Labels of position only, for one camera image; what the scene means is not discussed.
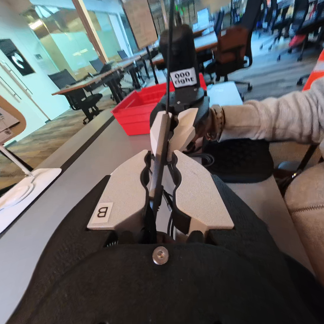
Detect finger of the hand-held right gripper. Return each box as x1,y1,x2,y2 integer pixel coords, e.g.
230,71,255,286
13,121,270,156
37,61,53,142
150,111,173,162
168,108,198,161

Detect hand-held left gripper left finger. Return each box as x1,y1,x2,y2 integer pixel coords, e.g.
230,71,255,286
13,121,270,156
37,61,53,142
87,149,158,244

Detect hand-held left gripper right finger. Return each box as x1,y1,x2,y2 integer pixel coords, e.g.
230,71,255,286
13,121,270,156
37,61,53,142
172,150,235,235

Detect red plastic bin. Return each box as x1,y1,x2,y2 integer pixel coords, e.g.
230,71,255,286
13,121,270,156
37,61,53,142
111,73,208,136

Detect black usb-c cable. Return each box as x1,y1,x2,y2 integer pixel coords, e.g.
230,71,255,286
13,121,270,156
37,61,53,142
151,152,215,241

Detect person's right forearm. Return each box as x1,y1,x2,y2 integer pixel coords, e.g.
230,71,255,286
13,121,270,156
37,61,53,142
219,78,324,152

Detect person's right hand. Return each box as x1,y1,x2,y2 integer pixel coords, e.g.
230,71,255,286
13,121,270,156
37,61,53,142
188,114,212,150

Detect brown notice board stand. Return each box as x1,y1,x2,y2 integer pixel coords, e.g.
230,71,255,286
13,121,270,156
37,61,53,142
122,0,159,84

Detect brown office chair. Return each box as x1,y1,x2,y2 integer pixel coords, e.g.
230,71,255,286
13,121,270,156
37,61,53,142
206,25,253,90

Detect long wooden desk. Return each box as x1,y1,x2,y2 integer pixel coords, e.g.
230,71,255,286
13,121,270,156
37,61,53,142
52,48,157,102

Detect white stand with instruction sheet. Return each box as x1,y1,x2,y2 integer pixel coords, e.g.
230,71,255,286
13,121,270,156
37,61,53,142
0,95,62,234

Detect person's tan pants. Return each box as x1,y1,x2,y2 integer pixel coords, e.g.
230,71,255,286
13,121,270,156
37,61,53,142
285,162,324,286

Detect row of black office chairs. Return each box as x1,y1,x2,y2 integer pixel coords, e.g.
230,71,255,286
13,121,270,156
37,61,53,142
253,0,324,61

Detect orange striped cloth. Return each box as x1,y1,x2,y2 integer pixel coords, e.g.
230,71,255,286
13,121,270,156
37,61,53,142
302,49,324,92

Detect beaded bracelets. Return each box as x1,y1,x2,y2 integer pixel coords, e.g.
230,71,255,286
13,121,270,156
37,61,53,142
205,104,226,142

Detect black wall poster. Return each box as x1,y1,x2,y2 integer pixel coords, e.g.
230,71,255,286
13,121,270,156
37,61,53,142
0,38,36,77

